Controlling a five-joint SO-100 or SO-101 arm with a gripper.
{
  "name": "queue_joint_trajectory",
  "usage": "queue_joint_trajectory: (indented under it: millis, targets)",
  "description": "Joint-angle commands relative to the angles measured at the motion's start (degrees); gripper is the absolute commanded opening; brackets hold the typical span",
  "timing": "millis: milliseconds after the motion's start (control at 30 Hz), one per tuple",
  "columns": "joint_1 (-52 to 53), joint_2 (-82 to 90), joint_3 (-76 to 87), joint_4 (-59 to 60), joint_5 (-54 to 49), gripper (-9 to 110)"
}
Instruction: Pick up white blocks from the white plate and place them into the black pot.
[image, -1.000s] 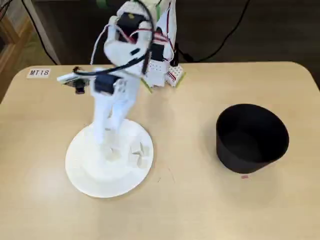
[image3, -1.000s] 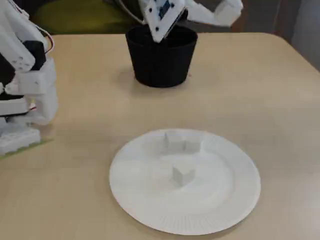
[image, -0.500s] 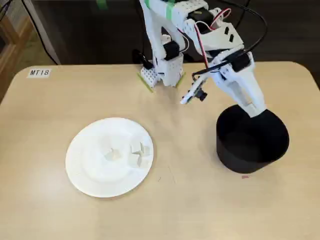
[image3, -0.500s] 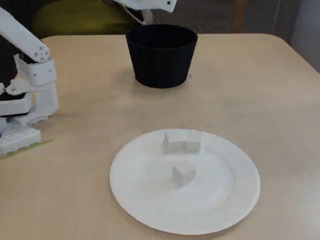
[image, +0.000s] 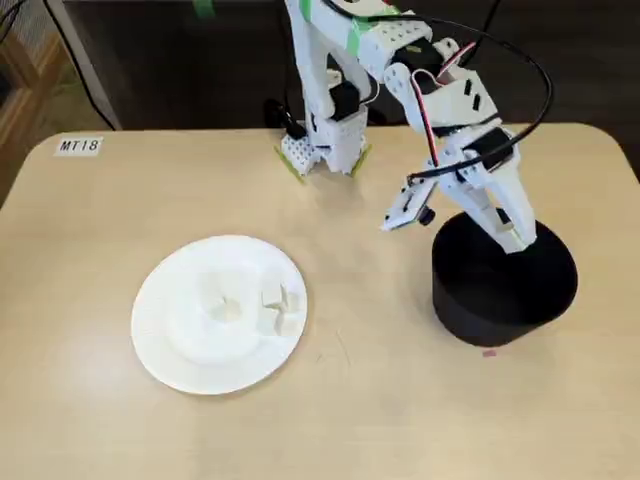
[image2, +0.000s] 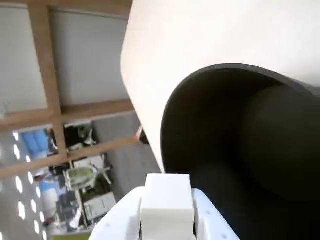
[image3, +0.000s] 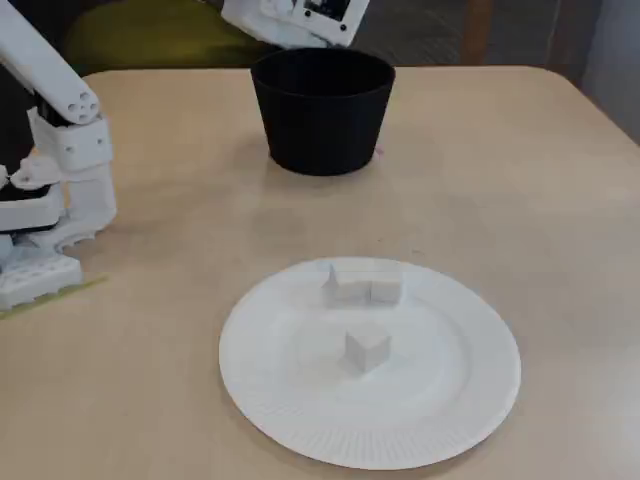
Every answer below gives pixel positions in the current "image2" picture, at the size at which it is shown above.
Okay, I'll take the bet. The green mesh office chair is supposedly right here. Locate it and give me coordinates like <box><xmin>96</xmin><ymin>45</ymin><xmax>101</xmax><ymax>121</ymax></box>
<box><xmin>62</xmin><ymin>164</ymin><xmax>112</xmax><ymax>193</ymax></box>

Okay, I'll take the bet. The black pot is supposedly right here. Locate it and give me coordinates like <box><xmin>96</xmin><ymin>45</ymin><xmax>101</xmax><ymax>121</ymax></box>
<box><xmin>159</xmin><ymin>62</ymin><xmax>320</xmax><ymax>240</ymax></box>

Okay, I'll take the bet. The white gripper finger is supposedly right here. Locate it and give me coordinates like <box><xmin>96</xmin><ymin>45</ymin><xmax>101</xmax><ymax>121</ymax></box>
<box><xmin>191</xmin><ymin>187</ymin><xmax>241</xmax><ymax>240</ymax></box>
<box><xmin>91</xmin><ymin>186</ymin><xmax>146</xmax><ymax>240</ymax></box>

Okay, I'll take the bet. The black office chair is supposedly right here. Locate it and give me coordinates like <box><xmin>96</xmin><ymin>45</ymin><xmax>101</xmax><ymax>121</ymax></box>
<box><xmin>64</xmin><ymin>121</ymin><xmax>98</xmax><ymax>151</ymax></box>

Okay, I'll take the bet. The wooden partition frame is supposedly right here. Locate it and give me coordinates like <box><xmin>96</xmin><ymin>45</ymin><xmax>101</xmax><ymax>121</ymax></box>
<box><xmin>0</xmin><ymin>0</ymin><xmax>151</xmax><ymax>181</ymax></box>

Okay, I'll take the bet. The white cube block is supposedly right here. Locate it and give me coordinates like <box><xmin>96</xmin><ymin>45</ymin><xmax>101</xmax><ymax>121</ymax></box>
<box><xmin>139</xmin><ymin>173</ymin><xmax>195</xmax><ymax>237</ymax></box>

